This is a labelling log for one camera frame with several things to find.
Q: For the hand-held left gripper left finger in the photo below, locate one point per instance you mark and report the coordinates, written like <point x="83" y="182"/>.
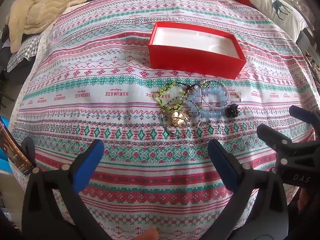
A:
<point x="87" y="166"/>

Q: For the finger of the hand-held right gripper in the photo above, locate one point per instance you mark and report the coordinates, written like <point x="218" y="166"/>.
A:
<point x="301" y="112"/>
<point x="271" y="133"/>

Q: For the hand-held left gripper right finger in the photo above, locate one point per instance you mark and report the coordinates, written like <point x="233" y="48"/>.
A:
<point x="222" y="166"/>

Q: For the black hair claw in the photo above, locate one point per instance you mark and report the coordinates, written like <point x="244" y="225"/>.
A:
<point x="232" y="110"/>

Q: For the thin dark beaded bangle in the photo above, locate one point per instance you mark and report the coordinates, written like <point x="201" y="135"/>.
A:
<point x="165" y="125"/>

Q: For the red cardboard box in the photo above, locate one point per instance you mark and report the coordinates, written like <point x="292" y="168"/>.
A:
<point x="195" y="60"/>

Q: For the person's left hand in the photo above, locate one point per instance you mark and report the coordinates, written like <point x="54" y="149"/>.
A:
<point x="150" y="234"/>

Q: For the black round disc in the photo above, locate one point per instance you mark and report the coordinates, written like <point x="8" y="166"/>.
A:
<point x="28" y="150"/>

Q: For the patterned knit-print tablecloth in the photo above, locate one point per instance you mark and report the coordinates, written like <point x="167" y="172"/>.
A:
<point x="100" y="92"/>

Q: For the brown printed box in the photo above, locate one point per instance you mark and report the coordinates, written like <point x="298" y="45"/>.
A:
<point x="13" y="152"/>

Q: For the white deer print pillow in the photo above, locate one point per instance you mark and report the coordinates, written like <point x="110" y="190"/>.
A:
<point x="280" y="12"/>

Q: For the grey checked cloth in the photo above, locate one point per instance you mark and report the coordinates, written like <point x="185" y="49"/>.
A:
<point x="22" y="52"/>

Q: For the beige quilted blanket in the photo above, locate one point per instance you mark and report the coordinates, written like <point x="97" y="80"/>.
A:
<point x="37" y="10"/>

